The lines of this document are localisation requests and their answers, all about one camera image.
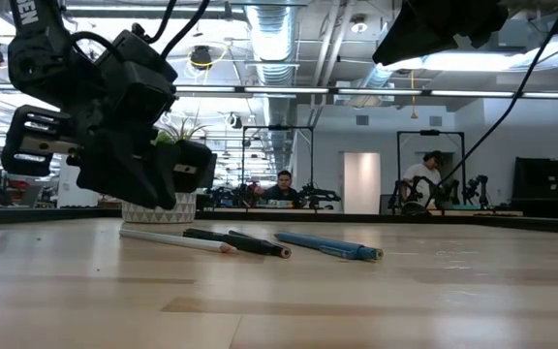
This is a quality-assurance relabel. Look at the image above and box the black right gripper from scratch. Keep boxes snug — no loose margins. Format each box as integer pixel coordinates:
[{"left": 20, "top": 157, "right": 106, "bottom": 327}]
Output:
[{"left": 372, "top": 0, "right": 511, "bottom": 67}]

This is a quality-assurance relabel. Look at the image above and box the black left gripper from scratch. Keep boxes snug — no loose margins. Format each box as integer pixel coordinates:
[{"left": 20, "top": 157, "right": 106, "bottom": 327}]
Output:
[{"left": 0, "top": 104, "right": 218, "bottom": 211}]

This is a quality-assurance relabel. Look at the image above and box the white pencil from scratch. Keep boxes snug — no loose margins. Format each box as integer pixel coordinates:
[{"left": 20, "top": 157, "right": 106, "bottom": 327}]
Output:
[{"left": 118, "top": 228, "right": 238, "bottom": 255}]

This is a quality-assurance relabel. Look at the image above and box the black pen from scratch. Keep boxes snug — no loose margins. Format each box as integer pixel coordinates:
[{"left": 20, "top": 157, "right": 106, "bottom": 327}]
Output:
[{"left": 182, "top": 227, "right": 280, "bottom": 257}]

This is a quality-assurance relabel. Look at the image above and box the black pencil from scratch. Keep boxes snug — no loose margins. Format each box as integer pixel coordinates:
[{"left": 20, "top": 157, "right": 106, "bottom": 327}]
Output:
[{"left": 228, "top": 229, "right": 294, "bottom": 260}]

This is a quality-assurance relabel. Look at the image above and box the blue pen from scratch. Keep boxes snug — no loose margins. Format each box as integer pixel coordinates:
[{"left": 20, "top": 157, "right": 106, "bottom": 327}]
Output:
[{"left": 318, "top": 244, "right": 372, "bottom": 262}]

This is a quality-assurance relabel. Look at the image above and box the potted green succulent plant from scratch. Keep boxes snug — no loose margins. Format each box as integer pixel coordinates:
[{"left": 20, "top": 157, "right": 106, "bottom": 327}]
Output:
[{"left": 121, "top": 115, "right": 212, "bottom": 225}]

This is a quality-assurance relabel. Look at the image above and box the white pillar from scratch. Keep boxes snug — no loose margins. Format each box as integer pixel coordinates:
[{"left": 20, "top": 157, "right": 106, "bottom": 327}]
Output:
[{"left": 57, "top": 154, "right": 102, "bottom": 208}]

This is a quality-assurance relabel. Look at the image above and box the long horizontal light bar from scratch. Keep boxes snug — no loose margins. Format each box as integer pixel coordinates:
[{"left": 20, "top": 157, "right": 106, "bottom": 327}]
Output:
[{"left": 0, "top": 80, "right": 558, "bottom": 101}]

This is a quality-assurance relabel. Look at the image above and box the white door panel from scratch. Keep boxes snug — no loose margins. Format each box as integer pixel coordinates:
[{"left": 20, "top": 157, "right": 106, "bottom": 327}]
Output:
[{"left": 342, "top": 151, "right": 383, "bottom": 215}]

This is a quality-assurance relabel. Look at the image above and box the black cabinet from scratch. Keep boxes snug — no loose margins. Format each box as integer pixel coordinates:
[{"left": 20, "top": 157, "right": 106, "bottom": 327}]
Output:
[{"left": 511, "top": 155, "right": 558, "bottom": 219}]

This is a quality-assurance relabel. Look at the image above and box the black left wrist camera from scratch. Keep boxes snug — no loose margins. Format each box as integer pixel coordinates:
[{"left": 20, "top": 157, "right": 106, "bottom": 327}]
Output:
[{"left": 95, "top": 29, "right": 179, "bottom": 128}]

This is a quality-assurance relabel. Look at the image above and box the black aluminium table frame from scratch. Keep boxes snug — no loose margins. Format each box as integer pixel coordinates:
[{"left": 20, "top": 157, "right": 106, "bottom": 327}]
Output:
[{"left": 0, "top": 206, "right": 558, "bottom": 238}]

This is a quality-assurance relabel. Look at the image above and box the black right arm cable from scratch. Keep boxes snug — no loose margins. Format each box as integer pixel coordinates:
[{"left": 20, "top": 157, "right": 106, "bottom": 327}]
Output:
[{"left": 423, "top": 0, "right": 558, "bottom": 209}]

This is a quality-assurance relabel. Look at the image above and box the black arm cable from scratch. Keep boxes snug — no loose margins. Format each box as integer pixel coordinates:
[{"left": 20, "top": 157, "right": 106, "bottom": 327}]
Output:
[
  {"left": 423, "top": 0, "right": 558, "bottom": 209},
  {"left": 131, "top": 0, "right": 212, "bottom": 59}
]

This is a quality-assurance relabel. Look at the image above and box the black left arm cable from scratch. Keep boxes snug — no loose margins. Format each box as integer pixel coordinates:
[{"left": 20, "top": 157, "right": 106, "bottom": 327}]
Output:
[{"left": 131, "top": 0, "right": 212, "bottom": 59}]

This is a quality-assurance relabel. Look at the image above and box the silver ventilation duct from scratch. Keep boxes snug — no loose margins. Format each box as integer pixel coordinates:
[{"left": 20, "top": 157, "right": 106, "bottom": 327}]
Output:
[{"left": 242, "top": 0, "right": 307, "bottom": 161}]

